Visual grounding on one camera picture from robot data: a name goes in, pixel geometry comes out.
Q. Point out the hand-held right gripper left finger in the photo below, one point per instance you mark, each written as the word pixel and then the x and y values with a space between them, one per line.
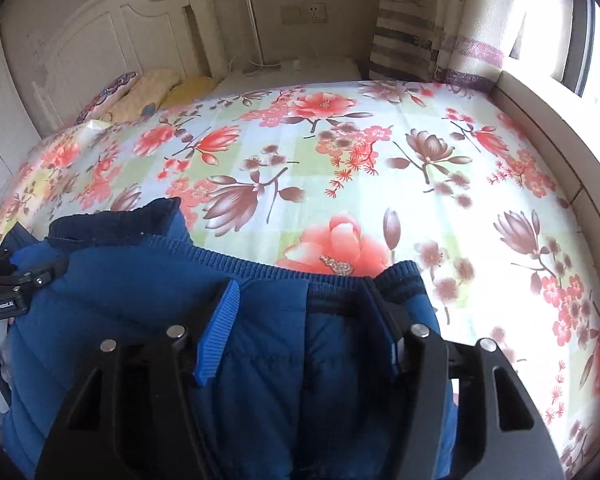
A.
pixel 215 340

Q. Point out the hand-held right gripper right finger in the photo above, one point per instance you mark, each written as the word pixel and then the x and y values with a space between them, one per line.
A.
pixel 387 325

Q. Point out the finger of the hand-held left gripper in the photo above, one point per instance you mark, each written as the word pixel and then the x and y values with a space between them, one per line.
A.
pixel 30 272

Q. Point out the blue quilted jacket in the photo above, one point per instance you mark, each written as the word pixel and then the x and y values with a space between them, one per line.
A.
pixel 145 285

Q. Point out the white wardrobe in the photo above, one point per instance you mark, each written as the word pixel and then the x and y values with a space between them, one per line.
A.
pixel 0 120

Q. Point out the floral quilt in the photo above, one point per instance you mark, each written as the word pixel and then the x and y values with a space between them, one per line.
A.
pixel 355 160

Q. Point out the patterned purple pillow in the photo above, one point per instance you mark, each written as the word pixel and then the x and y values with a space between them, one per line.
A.
pixel 107 95

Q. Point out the cream pillow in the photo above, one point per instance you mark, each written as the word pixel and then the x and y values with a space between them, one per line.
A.
pixel 145 90

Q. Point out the yellow pillow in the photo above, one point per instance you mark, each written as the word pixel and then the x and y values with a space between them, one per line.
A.
pixel 190 90

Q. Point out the white bed headboard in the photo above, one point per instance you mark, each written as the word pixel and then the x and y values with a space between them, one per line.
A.
pixel 105 40

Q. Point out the white window ledge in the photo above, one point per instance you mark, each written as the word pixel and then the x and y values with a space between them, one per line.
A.
pixel 555 125

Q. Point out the white nightstand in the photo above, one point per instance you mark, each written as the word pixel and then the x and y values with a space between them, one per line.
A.
pixel 300 72

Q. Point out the printed curtain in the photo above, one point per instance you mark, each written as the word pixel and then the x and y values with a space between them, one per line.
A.
pixel 430 25

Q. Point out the white lamp pole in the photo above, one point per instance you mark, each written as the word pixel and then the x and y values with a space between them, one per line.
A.
pixel 251 15

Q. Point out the window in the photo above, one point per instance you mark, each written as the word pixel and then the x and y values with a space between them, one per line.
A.
pixel 580 50

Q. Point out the wall socket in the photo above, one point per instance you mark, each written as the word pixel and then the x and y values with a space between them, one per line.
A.
pixel 304 13

